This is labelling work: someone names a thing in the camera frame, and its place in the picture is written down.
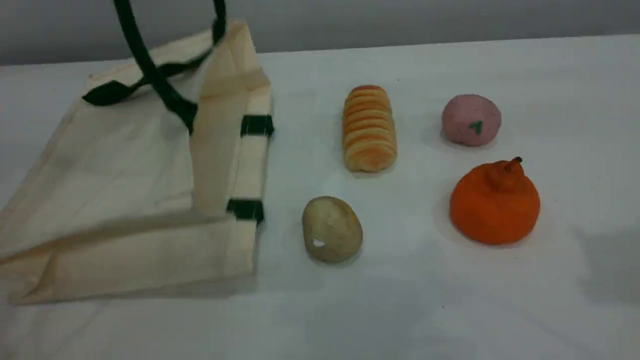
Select pink round pastry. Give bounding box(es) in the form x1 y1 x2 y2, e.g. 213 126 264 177
441 93 502 147

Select orange tangerine shaped pastry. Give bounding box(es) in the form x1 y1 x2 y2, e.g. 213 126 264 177
449 156 541 246

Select white canvas bag green handles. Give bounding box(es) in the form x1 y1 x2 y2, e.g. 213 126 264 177
0 0 276 306

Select long striped bread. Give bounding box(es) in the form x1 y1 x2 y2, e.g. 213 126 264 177
342 85 399 174

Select brown potato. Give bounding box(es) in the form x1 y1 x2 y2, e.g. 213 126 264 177
301 195 364 264

